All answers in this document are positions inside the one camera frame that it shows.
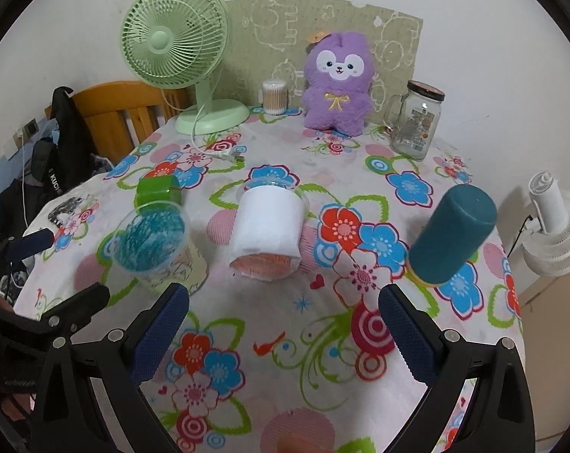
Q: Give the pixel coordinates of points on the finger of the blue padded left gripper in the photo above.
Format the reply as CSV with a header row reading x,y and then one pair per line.
x,y
128,357

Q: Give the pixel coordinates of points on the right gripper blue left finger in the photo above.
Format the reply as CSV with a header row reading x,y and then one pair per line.
x,y
29,245

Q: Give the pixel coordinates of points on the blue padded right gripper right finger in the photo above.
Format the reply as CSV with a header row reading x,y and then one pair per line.
x,y
439,359

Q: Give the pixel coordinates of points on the clear cup with white sleeve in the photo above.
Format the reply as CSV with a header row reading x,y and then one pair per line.
x,y
264,244

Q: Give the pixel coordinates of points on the clear cup with teal pattern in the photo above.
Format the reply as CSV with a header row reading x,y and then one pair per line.
x,y
153,244

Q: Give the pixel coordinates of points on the teal cylindrical cup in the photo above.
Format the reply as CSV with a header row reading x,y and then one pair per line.
x,y
461,222

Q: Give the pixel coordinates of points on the black bag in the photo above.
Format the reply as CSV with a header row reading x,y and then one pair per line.
x,y
54,168

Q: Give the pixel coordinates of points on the green tape roll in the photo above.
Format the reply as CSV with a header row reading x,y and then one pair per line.
x,y
158,189

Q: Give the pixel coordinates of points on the white small fan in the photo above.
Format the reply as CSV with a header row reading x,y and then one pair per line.
x,y
546,250

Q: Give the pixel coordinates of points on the wooden chair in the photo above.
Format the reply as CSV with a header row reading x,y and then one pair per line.
x,y
122,114

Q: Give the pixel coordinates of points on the floral tablecloth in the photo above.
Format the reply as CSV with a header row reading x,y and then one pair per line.
x,y
255,360

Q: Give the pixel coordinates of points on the glass mason jar mug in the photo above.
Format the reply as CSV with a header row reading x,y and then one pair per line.
x,y
412,118

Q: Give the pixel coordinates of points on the green desk fan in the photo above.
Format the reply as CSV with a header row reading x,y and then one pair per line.
x,y
175,44

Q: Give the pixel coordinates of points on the cotton swab container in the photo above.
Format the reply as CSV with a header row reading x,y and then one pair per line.
x,y
274,96

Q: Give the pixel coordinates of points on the purple plush toy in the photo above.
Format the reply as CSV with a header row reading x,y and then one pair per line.
x,y
338,72

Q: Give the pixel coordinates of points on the green patterned wall mat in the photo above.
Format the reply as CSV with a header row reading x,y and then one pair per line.
x,y
271,38

